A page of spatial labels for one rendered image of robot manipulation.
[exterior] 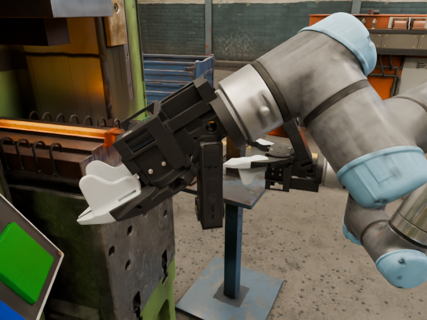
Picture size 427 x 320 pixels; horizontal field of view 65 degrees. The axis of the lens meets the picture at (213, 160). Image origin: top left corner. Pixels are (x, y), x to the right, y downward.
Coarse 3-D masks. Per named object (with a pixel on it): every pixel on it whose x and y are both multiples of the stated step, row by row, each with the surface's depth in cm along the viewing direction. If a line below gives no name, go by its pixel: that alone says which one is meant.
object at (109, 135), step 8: (0, 120) 92; (8, 120) 92; (24, 128) 88; (32, 128) 87; (40, 128) 86; (48, 128) 86; (56, 128) 85; (64, 128) 85; (72, 128) 85; (80, 128) 85; (88, 128) 85; (112, 128) 83; (96, 136) 82; (104, 136) 82; (112, 136) 82
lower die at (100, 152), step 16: (0, 128) 89; (16, 128) 88; (96, 128) 90; (32, 144) 81; (48, 144) 80; (64, 144) 80; (80, 144) 80; (96, 144) 80; (16, 160) 78; (32, 160) 76; (48, 160) 75; (64, 160) 74; (80, 160) 74; (96, 160) 79; (112, 160) 85; (64, 176) 76; (80, 176) 74
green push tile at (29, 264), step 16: (16, 224) 42; (0, 240) 38; (16, 240) 40; (32, 240) 43; (0, 256) 37; (16, 256) 39; (32, 256) 41; (48, 256) 44; (0, 272) 36; (16, 272) 38; (32, 272) 40; (48, 272) 42; (16, 288) 37; (32, 288) 38
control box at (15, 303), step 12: (0, 204) 42; (0, 216) 41; (12, 216) 43; (0, 228) 40; (24, 228) 44; (36, 228) 46; (36, 240) 44; (48, 240) 47; (48, 252) 45; (60, 252) 47; (48, 276) 43; (0, 288) 36; (48, 288) 42; (12, 300) 36; (24, 300) 37; (24, 312) 37; (36, 312) 38
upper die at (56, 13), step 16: (0, 0) 63; (16, 0) 62; (32, 0) 61; (48, 0) 60; (64, 0) 63; (80, 0) 67; (96, 0) 72; (0, 16) 64; (16, 16) 63; (32, 16) 62; (48, 16) 61; (64, 16) 64; (80, 16) 68; (96, 16) 73; (112, 16) 78
